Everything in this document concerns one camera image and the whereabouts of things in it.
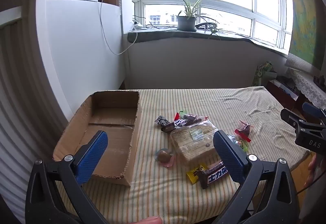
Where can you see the small brown chocolate bar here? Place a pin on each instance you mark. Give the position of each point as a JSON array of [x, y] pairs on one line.
[[170, 126]]

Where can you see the cardboard box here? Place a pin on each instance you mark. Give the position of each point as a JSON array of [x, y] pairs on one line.
[[112, 137]]

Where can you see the black and white patterned candy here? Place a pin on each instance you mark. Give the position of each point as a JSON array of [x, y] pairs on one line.
[[163, 120]]

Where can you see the potted spider plant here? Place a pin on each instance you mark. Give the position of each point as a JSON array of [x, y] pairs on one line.
[[186, 23]]

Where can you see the white lace cloth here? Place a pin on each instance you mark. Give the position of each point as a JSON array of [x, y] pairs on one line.
[[305, 84]]

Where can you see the person's left hand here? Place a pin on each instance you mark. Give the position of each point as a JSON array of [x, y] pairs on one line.
[[150, 220]]

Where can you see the striped tablecloth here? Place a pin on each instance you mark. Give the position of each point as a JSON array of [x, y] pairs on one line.
[[178, 196]]

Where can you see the red candy wrapper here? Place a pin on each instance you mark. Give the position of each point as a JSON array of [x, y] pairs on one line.
[[177, 116]]

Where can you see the white charger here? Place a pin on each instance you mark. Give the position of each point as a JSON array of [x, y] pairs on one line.
[[137, 26]]

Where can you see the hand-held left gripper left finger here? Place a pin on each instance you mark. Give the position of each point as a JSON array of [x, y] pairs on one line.
[[93, 155]]

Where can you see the dark wooden side table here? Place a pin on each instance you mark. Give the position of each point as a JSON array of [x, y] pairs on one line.
[[280, 91]]

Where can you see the dark figurine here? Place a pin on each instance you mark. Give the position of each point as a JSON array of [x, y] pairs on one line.
[[318, 79]]

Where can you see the yellow candy packet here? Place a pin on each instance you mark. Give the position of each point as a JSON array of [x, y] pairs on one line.
[[194, 174]]

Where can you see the clear bread packet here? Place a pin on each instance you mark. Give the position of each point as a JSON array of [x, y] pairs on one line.
[[188, 142]]

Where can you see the dark candy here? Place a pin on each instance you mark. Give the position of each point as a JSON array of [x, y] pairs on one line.
[[245, 128]]

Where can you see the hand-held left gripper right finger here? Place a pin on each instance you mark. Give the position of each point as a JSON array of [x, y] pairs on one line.
[[229, 158]]

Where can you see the green patterned bag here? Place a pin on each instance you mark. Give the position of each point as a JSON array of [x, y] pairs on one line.
[[262, 71]]

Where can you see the green and white candy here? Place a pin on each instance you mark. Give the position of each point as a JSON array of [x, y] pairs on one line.
[[243, 147]]

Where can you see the white cabinet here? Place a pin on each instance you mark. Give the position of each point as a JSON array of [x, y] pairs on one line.
[[76, 48]]

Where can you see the dark curved object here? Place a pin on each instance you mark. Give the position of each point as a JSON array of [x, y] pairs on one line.
[[203, 26]]

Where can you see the white slatted panel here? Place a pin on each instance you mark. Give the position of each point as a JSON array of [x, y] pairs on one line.
[[23, 86]]

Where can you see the red round candy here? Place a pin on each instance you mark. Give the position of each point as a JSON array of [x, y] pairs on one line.
[[234, 140]]

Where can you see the clear brownie packet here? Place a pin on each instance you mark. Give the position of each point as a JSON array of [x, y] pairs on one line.
[[191, 118]]

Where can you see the chocolate bar with blue lettering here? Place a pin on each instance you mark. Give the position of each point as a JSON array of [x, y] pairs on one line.
[[214, 175]]

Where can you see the person's right hand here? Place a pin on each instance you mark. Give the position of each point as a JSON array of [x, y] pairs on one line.
[[312, 168]]

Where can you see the wall map poster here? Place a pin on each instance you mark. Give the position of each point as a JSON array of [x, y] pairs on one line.
[[305, 23]]

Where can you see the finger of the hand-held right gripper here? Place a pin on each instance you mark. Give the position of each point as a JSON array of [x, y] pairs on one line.
[[314, 110], [289, 116]]

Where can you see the grey windowsill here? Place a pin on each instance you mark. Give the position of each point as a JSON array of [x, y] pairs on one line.
[[165, 34]]

